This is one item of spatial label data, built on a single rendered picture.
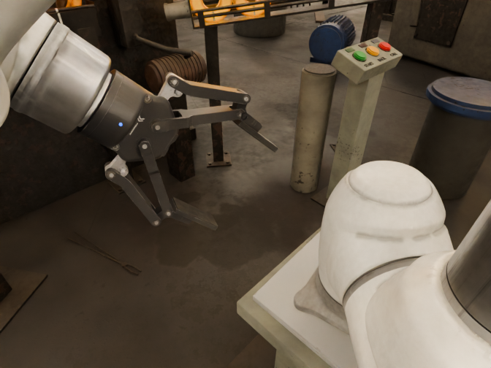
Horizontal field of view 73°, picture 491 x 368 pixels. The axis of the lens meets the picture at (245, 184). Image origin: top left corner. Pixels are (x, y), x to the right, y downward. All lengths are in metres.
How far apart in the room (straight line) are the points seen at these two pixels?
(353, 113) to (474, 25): 1.99
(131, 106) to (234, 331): 0.79
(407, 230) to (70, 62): 0.39
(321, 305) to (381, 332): 0.25
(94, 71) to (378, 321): 0.36
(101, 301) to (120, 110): 0.88
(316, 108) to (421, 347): 1.01
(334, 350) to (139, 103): 0.47
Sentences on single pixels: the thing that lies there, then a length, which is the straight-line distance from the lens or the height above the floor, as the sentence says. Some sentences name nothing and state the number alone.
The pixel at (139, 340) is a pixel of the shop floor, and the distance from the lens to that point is 1.06.
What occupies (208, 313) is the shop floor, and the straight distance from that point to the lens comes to 1.06.
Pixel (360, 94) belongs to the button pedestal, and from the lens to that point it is 1.17.
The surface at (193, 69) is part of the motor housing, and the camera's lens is 1.34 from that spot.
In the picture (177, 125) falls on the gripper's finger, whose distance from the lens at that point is 0.38.
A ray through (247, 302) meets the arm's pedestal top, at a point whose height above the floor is 0.35.
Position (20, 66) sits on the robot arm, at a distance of 0.33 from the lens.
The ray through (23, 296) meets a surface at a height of 0.01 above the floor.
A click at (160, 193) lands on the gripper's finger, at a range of 0.41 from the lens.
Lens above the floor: 0.90
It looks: 38 degrees down
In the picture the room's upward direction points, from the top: straight up
